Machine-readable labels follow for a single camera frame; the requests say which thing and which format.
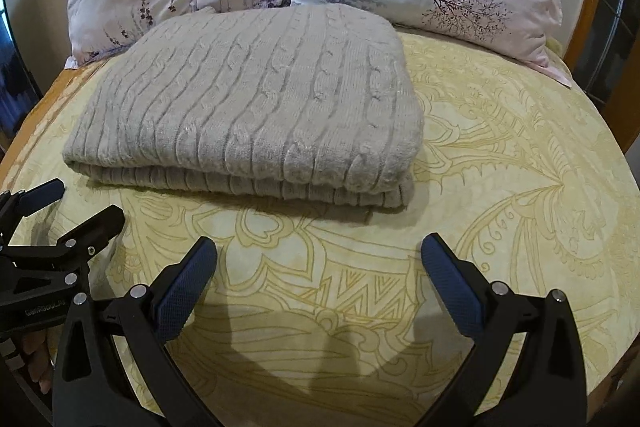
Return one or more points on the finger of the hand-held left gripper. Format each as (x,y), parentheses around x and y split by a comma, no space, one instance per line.
(45,193)
(95,232)

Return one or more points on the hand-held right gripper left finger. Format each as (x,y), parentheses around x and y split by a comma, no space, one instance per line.
(177,297)

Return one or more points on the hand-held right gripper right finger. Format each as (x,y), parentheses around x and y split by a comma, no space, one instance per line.
(450,287)

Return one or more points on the person's left hand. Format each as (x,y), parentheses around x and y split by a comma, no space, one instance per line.
(36,357)

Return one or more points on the yellow patterned bedsheet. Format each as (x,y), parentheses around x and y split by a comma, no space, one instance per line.
(500,207)

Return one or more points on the orange mattress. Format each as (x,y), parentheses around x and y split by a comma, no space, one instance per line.
(55,92)

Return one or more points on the blue curtain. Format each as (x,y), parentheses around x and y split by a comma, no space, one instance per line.
(15,92)

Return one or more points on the dark panelled furniture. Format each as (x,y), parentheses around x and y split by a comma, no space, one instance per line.
(631,72)

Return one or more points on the wooden headboard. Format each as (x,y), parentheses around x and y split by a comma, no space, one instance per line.
(587,2)

